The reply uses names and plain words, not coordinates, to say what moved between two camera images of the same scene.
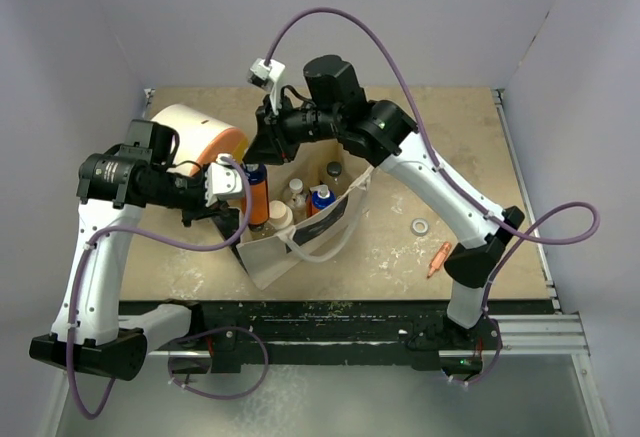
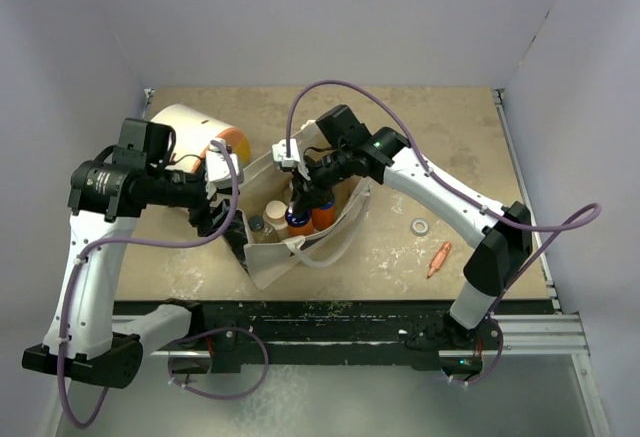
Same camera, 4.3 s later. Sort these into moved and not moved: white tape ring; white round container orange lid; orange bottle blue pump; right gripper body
Moved: orange bottle blue pump; right gripper body
Not moved: white round container orange lid; white tape ring
